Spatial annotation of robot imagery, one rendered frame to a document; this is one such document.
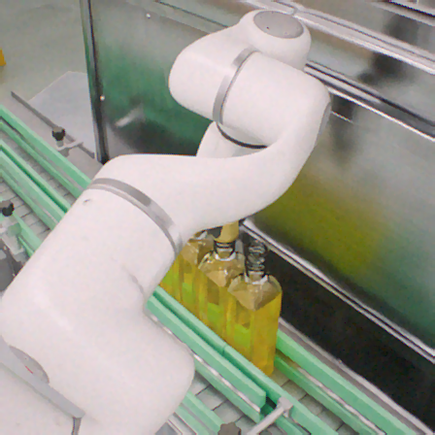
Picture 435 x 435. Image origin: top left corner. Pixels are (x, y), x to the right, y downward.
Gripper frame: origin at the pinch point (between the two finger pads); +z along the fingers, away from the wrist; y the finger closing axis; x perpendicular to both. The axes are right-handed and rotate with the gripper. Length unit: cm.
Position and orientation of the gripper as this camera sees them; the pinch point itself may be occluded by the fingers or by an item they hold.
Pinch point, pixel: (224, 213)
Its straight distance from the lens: 76.4
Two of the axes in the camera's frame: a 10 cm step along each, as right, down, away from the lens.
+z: -1.7, 6.3, 7.6
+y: -7.4, 4.3, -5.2
